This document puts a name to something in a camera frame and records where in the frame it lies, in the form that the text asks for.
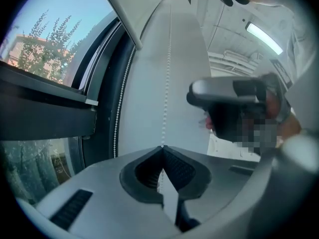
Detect person's right forearm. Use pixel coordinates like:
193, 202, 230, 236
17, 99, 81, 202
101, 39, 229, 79
276, 112, 303, 144

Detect dark-framed window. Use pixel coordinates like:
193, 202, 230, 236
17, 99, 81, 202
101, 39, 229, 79
0, 0, 137, 204

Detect white ceiling ducts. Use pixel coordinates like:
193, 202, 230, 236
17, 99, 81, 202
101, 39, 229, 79
208, 48, 265, 75

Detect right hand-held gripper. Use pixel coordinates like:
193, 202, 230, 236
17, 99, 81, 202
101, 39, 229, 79
186, 72, 292, 156

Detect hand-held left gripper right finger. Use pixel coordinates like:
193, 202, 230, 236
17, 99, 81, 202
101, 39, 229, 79
161, 145, 260, 232

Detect white roller window blind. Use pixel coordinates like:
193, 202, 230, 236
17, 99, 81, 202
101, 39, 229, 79
98, 0, 168, 50

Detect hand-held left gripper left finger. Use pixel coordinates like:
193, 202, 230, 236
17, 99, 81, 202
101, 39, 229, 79
34, 145, 182, 239

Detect white beaded blind cord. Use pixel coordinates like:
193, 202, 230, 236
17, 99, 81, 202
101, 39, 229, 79
113, 30, 173, 193

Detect green trees outside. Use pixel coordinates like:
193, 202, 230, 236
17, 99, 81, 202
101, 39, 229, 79
14, 8, 83, 85

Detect person's grey paw-print shirt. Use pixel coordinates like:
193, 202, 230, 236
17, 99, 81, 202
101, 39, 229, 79
250, 0, 319, 136

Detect person's right hand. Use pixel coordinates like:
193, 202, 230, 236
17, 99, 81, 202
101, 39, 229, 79
204, 93, 283, 131

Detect long ceiling light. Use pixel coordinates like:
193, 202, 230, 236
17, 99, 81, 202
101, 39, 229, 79
245, 21, 284, 56

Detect orange building outside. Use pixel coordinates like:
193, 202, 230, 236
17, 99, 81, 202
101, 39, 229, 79
6, 33, 75, 85

